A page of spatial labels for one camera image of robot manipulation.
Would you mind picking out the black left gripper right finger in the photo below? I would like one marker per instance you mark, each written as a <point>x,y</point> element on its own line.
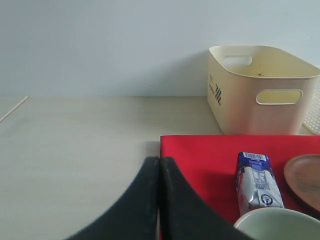
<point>183,215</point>

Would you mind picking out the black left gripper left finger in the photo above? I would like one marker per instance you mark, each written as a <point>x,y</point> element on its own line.
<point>134,215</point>

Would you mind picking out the pale green ceramic bowl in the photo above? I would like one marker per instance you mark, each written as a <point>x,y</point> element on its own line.
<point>272,223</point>

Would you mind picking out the cream plastic bin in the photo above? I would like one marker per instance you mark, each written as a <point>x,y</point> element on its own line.
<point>259,90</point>

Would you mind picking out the blue white milk carton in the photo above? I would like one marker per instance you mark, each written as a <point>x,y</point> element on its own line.
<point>256,185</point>

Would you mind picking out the brown wooden plate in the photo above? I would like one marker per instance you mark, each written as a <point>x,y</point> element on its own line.
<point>302,175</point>

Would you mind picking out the white perforated plastic basket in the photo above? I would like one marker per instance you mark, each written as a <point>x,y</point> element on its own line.
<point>312,117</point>

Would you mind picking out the red tablecloth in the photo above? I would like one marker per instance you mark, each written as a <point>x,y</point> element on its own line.
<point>208,163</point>

